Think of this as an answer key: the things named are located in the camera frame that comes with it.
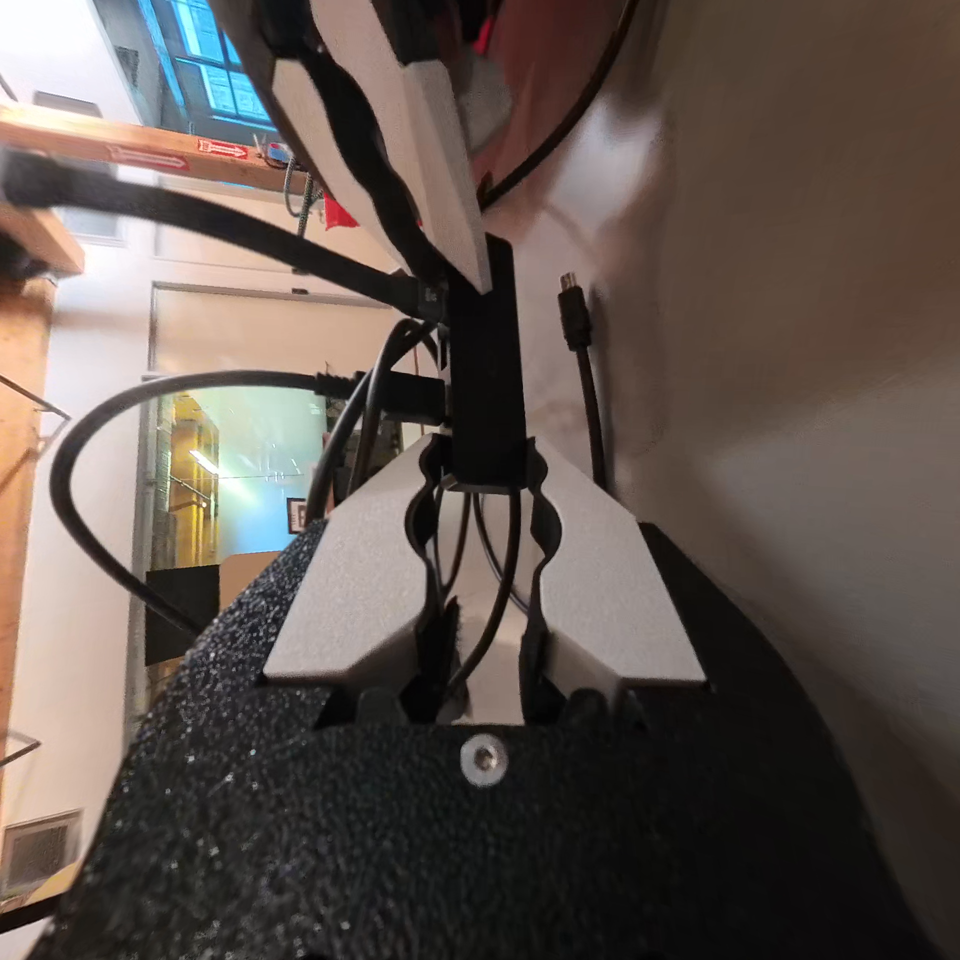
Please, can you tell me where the wall air vent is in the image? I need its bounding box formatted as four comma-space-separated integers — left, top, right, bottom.
0, 808, 85, 895

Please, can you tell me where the thin black cable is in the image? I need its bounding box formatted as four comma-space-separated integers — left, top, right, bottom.
480, 0, 642, 211

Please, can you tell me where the black mini usb cable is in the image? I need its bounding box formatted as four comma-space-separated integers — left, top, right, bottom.
557, 271, 609, 492

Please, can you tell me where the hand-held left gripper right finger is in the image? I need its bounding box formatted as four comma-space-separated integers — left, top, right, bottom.
519, 435, 709, 699

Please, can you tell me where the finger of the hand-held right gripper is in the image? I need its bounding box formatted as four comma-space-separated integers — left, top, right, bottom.
307, 0, 494, 294
270, 54, 421, 275

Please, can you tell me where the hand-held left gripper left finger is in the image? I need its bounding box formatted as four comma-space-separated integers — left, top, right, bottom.
262, 433, 462, 699

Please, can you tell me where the glass partition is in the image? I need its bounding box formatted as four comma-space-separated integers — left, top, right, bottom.
138, 375, 331, 571

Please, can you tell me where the wooden ceiling beam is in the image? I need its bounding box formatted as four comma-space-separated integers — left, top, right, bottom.
0, 210, 87, 751

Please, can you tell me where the green braided cable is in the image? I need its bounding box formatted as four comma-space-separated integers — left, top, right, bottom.
283, 153, 312, 237

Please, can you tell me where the thick black cable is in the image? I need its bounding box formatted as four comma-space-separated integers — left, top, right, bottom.
51, 367, 451, 635

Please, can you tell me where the black usb hub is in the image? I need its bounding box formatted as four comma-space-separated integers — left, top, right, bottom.
448, 234, 528, 496

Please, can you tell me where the wooden post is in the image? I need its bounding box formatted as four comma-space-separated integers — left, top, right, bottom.
0, 101, 320, 195

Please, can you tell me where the large grid window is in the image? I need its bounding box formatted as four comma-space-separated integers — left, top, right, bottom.
90, 0, 280, 125

